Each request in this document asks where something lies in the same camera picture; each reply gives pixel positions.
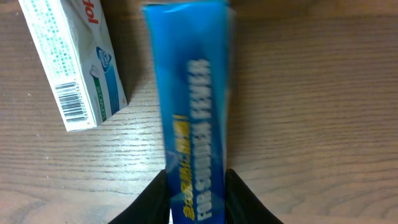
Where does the white green medicine box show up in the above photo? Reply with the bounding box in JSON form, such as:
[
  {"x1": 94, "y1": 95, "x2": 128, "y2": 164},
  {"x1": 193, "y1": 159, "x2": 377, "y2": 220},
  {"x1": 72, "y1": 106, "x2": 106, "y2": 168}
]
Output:
[{"x1": 19, "y1": 0, "x2": 127, "y2": 131}]

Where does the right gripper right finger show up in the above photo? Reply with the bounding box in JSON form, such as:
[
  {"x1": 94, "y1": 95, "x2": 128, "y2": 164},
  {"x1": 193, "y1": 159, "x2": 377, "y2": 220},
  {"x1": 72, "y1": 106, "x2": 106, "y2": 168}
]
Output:
[{"x1": 225, "y1": 169, "x2": 283, "y2": 224}]

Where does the blue Kool Fever box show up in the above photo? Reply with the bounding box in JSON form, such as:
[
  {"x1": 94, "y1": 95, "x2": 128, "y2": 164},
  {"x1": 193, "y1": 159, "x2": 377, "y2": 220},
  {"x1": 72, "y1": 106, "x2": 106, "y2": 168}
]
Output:
[{"x1": 143, "y1": 1, "x2": 233, "y2": 224}]

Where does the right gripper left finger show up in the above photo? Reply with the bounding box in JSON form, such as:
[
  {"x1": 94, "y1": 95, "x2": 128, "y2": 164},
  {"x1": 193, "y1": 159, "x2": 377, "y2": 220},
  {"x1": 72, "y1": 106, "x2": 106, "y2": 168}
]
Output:
[{"x1": 109, "y1": 170, "x2": 170, "y2": 224}]

